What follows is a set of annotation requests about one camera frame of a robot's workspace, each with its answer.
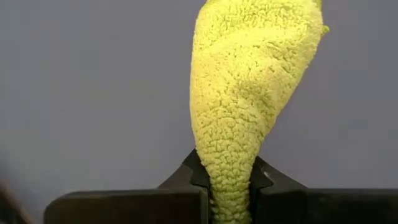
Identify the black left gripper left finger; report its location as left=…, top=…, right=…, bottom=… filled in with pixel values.
left=43, top=148, right=213, bottom=224

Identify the blue table mat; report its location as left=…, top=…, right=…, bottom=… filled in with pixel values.
left=0, top=0, right=398, bottom=223

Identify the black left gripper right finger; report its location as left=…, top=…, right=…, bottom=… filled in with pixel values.
left=249, top=155, right=398, bottom=224

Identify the lime green terry towel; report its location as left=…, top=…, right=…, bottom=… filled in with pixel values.
left=188, top=0, right=330, bottom=224

